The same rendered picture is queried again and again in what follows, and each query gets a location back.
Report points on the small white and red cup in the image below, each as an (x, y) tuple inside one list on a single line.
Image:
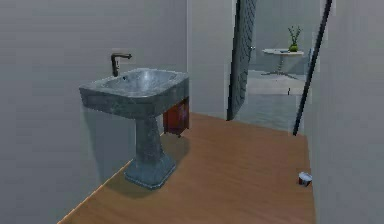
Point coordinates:
[(304, 179)]

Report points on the red-brown wooden cabinet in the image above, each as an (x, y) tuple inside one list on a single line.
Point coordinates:
[(176, 117)]

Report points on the dark grey room door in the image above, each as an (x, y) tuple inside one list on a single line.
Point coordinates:
[(242, 56)]

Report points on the green houseplant in green pot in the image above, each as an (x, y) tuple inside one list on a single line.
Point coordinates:
[(293, 42)]

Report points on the grey stone pedestal sink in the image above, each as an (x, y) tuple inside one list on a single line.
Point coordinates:
[(140, 96)]

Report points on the black sink faucet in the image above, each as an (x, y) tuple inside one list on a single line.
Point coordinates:
[(115, 64)]

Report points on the white round pedestal table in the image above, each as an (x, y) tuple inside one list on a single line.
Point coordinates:
[(282, 53)]

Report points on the grey plate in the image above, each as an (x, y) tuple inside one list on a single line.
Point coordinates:
[(284, 51)]

